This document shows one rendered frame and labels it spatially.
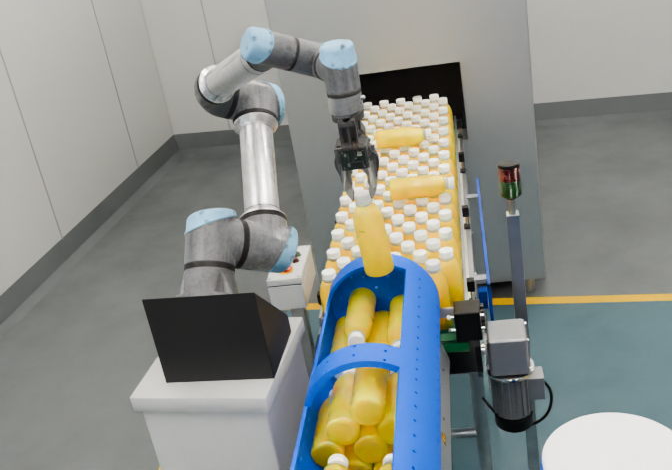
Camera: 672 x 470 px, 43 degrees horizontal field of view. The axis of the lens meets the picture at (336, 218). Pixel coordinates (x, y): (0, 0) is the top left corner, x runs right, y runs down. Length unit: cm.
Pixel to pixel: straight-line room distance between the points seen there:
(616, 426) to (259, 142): 105
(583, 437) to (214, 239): 89
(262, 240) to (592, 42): 463
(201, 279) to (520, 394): 106
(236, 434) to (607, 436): 78
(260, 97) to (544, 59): 434
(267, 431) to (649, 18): 492
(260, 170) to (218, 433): 63
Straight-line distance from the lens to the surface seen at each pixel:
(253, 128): 217
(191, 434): 199
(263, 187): 208
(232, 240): 195
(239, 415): 191
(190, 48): 686
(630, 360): 383
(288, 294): 241
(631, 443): 181
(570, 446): 180
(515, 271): 264
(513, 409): 257
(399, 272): 215
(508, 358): 245
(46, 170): 557
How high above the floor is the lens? 221
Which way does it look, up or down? 24 degrees down
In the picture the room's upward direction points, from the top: 10 degrees counter-clockwise
